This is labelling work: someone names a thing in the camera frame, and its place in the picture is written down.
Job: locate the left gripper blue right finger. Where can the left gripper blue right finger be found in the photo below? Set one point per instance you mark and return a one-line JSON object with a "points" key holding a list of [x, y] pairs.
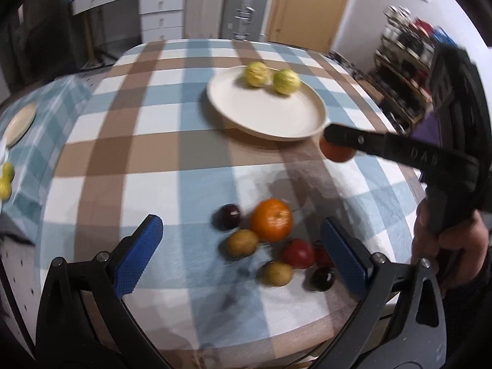
{"points": [[349, 255]]}

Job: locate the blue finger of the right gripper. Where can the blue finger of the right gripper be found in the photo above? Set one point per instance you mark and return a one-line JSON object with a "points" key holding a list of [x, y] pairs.
{"points": [[392, 147]]}

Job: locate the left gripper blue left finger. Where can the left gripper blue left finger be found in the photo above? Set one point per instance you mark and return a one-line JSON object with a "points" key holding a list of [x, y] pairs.
{"points": [[133, 253]]}

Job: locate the dark plum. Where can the dark plum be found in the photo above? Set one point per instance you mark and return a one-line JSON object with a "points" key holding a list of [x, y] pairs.
{"points": [[322, 279], [228, 217]]}

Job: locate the small orange tangerine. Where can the small orange tangerine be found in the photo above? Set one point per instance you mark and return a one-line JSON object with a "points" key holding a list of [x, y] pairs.
{"points": [[334, 152]]}

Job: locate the brown kiwi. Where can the brown kiwi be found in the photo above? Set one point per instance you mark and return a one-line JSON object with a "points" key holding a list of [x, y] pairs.
{"points": [[277, 274], [242, 243]]}

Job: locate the large orange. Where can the large orange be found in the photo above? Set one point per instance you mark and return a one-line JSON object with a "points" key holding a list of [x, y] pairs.
{"points": [[272, 220]]}

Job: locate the purple bag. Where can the purple bag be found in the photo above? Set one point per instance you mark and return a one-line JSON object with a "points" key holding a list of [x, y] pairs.
{"points": [[428, 131]]}

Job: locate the wooden shoe rack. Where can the wooden shoe rack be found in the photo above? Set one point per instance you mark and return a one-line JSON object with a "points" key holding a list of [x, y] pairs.
{"points": [[403, 62]]}

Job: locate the checkered blue brown tablecloth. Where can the checkered blue brown tablecloth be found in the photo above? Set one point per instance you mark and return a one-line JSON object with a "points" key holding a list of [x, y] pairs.
{"points": [[149, 142]]}

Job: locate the yellow-green pear right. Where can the yellow-green pear right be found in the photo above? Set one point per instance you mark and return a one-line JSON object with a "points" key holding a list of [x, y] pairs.
{"points": [[286, 82]]}

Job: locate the yellow-green pear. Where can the yellow-green pear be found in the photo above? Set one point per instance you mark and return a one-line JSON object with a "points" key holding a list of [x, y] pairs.
{"points": [[286, 82], [256, 74]]}

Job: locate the large cream round plate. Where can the large cream round plate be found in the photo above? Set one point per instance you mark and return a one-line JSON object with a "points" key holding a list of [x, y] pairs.
{"points": [[264, 113]]}

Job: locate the green checkered side tablecloth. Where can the green checkered side tablecloth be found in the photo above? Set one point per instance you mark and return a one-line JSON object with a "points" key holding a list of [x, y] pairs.
{"points": [[58, 105]]}

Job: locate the yellow lemon lower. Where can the yellow lemon lower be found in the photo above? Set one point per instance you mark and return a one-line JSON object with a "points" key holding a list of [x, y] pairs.
{"points": [[5, 189]]}

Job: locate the yellow lemon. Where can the yellow lemon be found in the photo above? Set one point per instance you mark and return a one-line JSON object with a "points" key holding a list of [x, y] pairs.
{"points": [[5, 189], [8, 172]]}

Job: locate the yellow-green pear left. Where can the yellow-green pear left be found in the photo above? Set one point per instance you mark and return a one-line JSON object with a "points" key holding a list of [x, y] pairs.
{"points": [[256, 74]]}

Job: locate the yellow lemon upper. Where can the yellow lemon upper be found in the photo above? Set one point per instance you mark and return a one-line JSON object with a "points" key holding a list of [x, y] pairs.
{"points": [[8, 172]]}

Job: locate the wooden door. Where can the wooden door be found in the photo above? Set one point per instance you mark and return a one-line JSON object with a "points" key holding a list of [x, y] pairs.
{"points": [[308, 24]]}

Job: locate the small cream side plate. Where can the small cream side plate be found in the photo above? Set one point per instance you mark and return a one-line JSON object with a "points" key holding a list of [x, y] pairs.
{"points": [[20, 124]]}

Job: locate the silver aluminium suitcase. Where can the silver aluminium suitcase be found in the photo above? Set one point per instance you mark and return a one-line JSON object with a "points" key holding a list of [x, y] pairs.
{"points": [[242, 20]]}

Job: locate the light grey suitcase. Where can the light grey suitcase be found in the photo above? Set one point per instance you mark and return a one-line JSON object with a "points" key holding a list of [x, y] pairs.
{"points": [[202, 18]]}

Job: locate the white drawer desk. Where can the white drawer desk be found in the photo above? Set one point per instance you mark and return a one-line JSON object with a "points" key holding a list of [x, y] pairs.
{"points": [[159, 19]]}

